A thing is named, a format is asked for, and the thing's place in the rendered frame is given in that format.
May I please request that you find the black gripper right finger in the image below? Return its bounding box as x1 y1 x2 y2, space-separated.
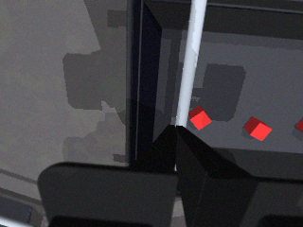
175 125 303 227

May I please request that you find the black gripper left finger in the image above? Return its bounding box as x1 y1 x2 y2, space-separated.
37 125 179 227

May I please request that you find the small red block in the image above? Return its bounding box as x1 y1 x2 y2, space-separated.
244 117 272 141
295 119 303 132
188 105 212 130

